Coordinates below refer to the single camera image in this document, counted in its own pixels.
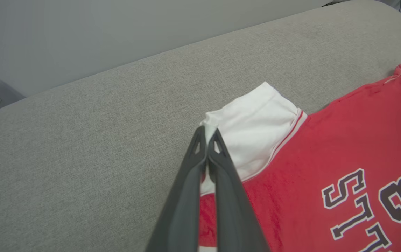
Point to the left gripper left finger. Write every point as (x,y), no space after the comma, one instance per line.
(183,203)

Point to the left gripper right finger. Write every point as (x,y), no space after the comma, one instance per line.
(232,203)

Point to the red and white jersey shirt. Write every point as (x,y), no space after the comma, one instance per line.
(309,147)

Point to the grey fabric sofa cushion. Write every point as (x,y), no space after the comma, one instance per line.
(81,157)

